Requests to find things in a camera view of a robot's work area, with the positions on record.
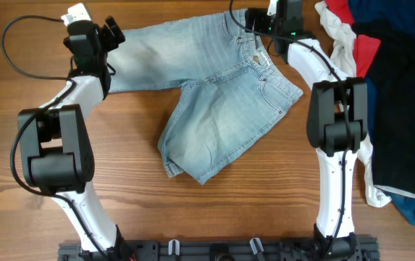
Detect light blue denim shorts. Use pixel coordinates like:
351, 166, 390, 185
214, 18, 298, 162
107, 9, 302, 183

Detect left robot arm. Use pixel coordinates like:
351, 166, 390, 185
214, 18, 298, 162
10, 13, 131, 260

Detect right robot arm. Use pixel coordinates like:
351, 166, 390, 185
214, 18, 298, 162
245, 1, 367, 260

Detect white shirt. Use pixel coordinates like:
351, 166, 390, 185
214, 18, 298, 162
314, 1, 391, 208

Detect red garment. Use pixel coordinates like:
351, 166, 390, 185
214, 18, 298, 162
325, 0, 380, 78

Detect dark blue garment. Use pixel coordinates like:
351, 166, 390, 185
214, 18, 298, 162
348, 1, 415, 225

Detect right black cable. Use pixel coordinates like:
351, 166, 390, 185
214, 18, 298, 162
228, 0, 353, 254

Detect black cable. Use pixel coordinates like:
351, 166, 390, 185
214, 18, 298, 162
228, 0, 353, 254
0, 14, 114, 260

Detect left black cable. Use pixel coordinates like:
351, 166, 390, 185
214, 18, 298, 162
0, 14, 114, 260

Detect left grey rail clip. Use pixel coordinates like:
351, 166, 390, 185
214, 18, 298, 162
167, 239, 180, 261

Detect grey rail clip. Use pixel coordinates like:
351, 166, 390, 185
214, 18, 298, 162
249, 237, 265, 261
167, 239, 180, 261

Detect right grey rail clip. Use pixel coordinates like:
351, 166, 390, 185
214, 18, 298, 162
249, 237, 265, 261

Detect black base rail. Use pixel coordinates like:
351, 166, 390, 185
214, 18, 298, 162
57, 237, 381, 261

